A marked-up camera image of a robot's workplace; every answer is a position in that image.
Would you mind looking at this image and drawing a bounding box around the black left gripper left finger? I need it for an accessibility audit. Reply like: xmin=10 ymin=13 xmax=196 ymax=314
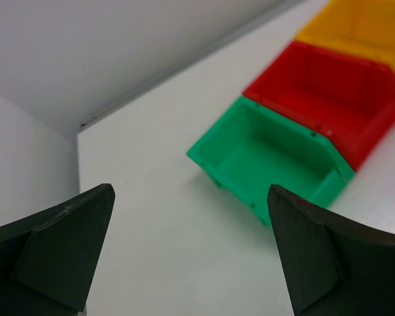
xmin=0 ymin=184 xmax=115 ymax=315

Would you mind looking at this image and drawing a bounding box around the red plastic bin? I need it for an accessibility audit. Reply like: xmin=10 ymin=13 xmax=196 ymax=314
xmin=243 ymin=41 xmax=395 ymax=171

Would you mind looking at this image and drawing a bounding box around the yellow plastic bin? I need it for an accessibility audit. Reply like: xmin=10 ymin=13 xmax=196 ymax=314
xmin=295 ymin=1 xmax=395 ymax=72

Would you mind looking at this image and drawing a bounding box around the green plastic bin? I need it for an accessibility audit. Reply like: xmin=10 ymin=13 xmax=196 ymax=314
xmin=187 ymin=97 xmax=355 ymax=225

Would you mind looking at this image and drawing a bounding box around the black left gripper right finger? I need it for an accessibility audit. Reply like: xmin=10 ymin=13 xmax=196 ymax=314
xmin=267 ymin=185 xmax=395 ymax=315

